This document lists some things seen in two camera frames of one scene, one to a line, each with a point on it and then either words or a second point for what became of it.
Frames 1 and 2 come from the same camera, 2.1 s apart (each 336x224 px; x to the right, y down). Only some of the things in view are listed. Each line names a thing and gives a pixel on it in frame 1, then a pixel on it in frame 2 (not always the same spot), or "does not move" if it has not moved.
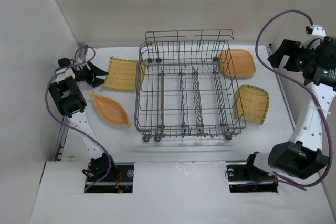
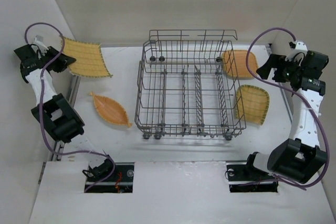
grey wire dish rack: x=185 y=86 does not move
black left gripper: x=87 y=74 → x=58 y=62
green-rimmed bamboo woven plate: x=252 y=104 does not move
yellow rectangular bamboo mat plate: x=124 y=75 → x=90 y=59
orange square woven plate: x=237 y=63 does not move
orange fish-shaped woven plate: x=111 y=110 does not move
